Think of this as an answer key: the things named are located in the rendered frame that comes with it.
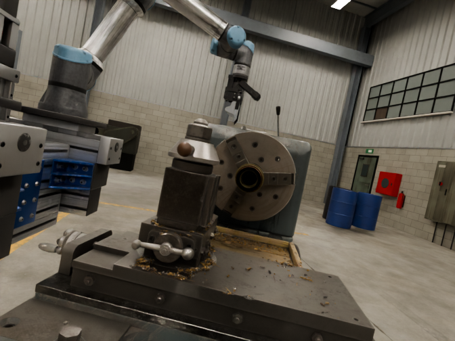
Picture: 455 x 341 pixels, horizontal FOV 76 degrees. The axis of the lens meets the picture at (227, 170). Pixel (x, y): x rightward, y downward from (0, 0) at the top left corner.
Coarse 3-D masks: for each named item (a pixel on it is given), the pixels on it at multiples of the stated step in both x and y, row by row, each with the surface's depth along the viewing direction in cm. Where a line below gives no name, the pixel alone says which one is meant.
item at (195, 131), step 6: (198, 120) 43; (204, 120) 44; (192, 126) 43; (198, 126) 43; (204, 126) 43; (192, 132) 43; (198, 132) 43; (204, 132) 43; (210, 132) 44; (186, 138) 43; (192, 138) 43; (198, 138) 43; (204, 138) 43; (210, 138) 44
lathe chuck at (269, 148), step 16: (224, 144) 102; (240, 144) 101; (256, 144) 101; (272, 144) 100; (224, 160) 102; (256, 160) 101; (272, 160) 100; (288, 160) 100; (224, 176) 102; (224, 192) 103; (256, 192) 101; (272, 192) 101; (288, 192) 100; (240, 208) 102; (256, 208) 102; (272, 208) 101
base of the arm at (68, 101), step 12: (48, 84) 96; (60, 84) 94; (48, 96) 94; (60, 96) 94; (72, 96) 96; (84, 96) 101; (48, 108) 93; (60, 108) 93; (72, 108) 95; (84, 108) 100
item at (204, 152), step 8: (176, 144) 43; (192, 144) 42; (200, 144) 42; (208, 144) 43; (176, 152) 42; (200, 152) 41; (208, 152) 42; (216, 152) 44; (192, 160) 41; (200, 160) 41; (208, 160) 42; (216, 160) 43
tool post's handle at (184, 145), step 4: (180, 144) 38; (184, 144) 37; (188, 144) 38; (180, 148) 37; (184, 148) 37; (188, 148) 38; (192, 148) 40; (180, 152) 38; (184, 152) 37; (188, 152) 38; (192, 152) 41; (184, 156) 38
